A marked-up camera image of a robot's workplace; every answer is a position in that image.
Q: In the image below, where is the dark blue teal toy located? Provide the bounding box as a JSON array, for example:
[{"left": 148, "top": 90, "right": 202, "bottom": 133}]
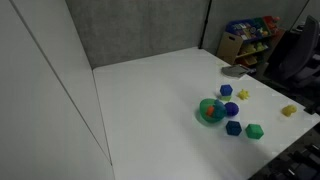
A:
[{"left": 213, "top": 99, "right": 228, "bottom": 120}]

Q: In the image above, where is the orange toy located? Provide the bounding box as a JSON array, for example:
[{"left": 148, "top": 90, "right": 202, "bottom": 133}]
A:
[{"left": 205, "top": 105, "right": 216, "bottom": 118}]

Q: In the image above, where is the dark blue cube toy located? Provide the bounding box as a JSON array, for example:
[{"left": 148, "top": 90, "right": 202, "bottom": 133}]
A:
[{"left": 225, "top": 120, "right": 243, "bottom": 137}]

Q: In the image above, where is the yellow star toy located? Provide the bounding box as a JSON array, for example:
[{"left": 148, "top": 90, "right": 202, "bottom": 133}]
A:
[{"left": 237, "top": 88, "right": 250, "bottom": 101}]

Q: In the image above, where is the green cube toy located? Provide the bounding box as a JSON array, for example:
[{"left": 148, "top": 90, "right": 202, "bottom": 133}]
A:
[{"left": 245, "top": 123, "right": 265, "bottom": 140}]

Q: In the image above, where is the toy shelf with bins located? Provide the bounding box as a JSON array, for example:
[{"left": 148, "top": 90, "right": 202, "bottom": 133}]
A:
[{"left": 216, "top": 15, "right": 287, "bottom": 68}]

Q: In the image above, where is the yellow lumpy toy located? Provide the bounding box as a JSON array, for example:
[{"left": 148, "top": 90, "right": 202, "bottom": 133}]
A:
[{"left": 281, "top": 104, "right": 298, "bottom": 118}]

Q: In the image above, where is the green cylinder block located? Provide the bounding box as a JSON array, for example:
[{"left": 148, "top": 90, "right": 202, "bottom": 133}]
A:
[{"left": 199, "top": 98, "right": 229, "bottom": 124}]

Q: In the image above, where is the purple round block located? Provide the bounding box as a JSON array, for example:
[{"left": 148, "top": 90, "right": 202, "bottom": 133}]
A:
[{"left": 224, "top": 101, "right": 240, "bottom": 118}]

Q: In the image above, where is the grey metal plate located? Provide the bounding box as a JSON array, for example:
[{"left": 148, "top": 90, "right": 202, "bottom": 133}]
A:
[{"left": 221, "top": 64, "right": 250, "bottom": 79}]

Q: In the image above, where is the black pole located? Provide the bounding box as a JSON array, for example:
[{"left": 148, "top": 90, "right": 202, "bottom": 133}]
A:
[{"left": 198, "top": 0, "right": 213, "bottom": 50}]

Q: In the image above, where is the dark office chair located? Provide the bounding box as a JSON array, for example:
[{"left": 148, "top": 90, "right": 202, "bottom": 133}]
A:
[{"left": 266, "top": 14, "right": 320, "bottom": 88}]

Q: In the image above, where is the black breadboard base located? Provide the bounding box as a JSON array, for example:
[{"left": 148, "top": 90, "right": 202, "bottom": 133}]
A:
[{"left": 248, "top": 123, "right": 320, "bottom": 180}]

